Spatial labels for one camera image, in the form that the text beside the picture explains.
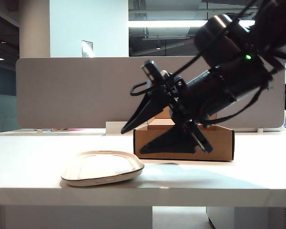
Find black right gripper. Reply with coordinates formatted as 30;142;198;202
120;72;218;155

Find brown cardboard box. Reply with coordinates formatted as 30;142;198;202
133;107;235;162

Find grey desk partition screen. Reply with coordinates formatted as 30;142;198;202
16;56;286;132

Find colourful flat papers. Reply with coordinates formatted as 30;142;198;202
41;128;87;132

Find long ceiling light strip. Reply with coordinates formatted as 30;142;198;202
128;20;256;28

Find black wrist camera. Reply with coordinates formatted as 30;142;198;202
141;60;169;83

